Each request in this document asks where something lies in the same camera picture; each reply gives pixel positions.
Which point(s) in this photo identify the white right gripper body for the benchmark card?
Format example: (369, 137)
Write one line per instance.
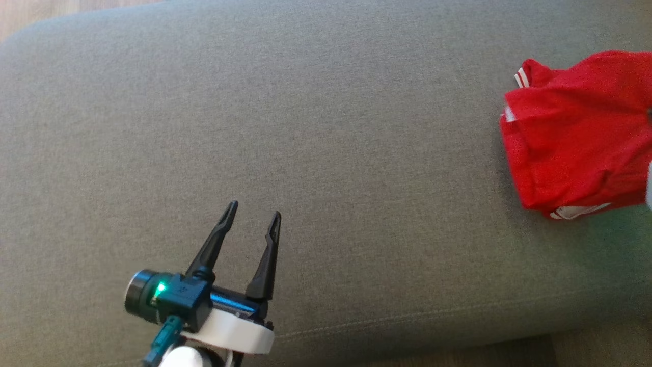
(649, 186)

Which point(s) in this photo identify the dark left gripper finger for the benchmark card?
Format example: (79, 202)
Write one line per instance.
(214, 250)
(267, 265)

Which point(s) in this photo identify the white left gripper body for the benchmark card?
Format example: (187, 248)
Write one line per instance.
(239, 331)

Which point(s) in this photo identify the red garment with thin stripes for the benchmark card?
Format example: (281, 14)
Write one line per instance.
(575, 132)

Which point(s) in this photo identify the grey fabric sofa seat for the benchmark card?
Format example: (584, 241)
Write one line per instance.
(326, 153)

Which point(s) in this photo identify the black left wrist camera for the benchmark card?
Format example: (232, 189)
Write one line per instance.
(183, 300)

